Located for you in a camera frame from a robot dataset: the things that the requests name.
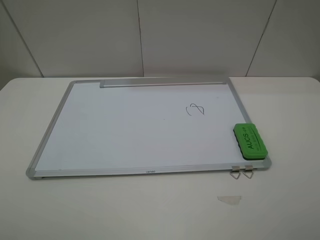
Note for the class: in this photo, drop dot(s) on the green whiteboard eraser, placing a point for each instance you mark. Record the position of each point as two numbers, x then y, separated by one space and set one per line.
250 142

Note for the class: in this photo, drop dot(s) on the black handwriting mark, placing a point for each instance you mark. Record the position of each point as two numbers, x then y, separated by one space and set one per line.
194 109

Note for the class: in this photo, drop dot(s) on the aluminium framed whiteboard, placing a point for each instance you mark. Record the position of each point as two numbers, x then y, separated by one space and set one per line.
139 126

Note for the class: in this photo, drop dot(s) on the left metal hanging clip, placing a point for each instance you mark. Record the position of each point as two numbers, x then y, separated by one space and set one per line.
235 172

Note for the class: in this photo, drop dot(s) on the metal hanging clip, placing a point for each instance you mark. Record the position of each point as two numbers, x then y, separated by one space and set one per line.
248 171
235 172

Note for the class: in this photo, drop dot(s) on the right metal hanging clip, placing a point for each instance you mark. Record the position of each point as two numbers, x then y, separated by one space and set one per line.
248 171

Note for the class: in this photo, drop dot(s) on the clear tape piece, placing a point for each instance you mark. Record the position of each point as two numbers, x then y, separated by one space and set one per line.
230 200

